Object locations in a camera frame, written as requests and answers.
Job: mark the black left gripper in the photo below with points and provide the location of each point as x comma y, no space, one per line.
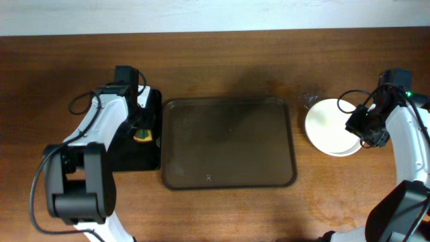
148,126

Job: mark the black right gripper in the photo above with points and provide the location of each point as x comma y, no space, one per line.
364,126

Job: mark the green and yellow sponge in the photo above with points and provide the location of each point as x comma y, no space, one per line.
143,136

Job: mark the white plate with sauce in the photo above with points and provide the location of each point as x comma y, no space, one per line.
325,127

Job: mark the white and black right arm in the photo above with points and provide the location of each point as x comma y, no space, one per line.
400,216

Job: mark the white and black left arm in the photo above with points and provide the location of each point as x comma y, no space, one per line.
79,184

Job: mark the black rectangular sponge tray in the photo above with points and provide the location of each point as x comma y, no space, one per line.
125,154

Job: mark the brown serving tray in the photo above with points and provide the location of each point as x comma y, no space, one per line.
218,143

